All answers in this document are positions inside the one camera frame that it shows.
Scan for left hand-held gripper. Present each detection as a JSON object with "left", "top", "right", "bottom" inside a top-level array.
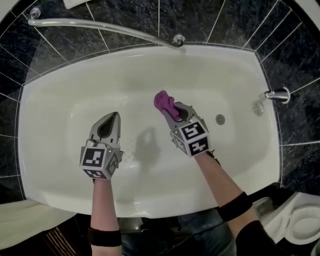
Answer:
[{"left": 79, "top": 111, "right": 125, "bottom": 181}]

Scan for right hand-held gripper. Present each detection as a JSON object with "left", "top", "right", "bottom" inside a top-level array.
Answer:
[{"left": 161, "top": 101, "right": 211, "bottom": 159}]

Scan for purple cleaning cloth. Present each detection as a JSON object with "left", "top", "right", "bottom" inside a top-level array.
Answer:
[{"left": 153, "top": 90, "right": 181, "bottom": 121}]

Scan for white bathtub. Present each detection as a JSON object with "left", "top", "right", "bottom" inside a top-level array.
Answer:
[{"left": 17, "top": 44, "right": 281, "bottom": 219}]

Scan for person's right forearm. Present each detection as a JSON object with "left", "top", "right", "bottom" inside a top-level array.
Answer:
[{"left": 193, "top": 150, "right": 261, "bottom": 236}]

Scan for person's left forearm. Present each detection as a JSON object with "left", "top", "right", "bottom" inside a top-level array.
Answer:
[{"left": 89, "top": 178, "right": 121, "bottom": 232}]

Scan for chrome tub overflow plate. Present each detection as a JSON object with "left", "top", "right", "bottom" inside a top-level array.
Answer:
[{"left": 252, "top": 101, "right": 265, "bottom": 117}]

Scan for chrome tub spout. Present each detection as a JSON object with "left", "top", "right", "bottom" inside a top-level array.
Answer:
[{"left": 264, "top": 86, "right": 292, "bottom": 104}]

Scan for chrome grab bar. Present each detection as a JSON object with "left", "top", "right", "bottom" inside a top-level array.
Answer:
[{"left": 27, "top": 7, "right": 186, "bottom": 49}]

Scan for person's legs in jeans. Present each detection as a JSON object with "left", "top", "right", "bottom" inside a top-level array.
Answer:
[{"left": 119, "top": 208, "right": 236, "bottom": 256}]

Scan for person's dark right sleeve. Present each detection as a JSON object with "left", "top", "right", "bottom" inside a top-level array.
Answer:
[{"left": 235, "top": 219, "right": 289, "bottom": 256}]

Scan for white toilet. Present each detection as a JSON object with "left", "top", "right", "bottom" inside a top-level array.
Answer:
[{"left": 252, "top": 191, "right": 320, "bottom": 246}]

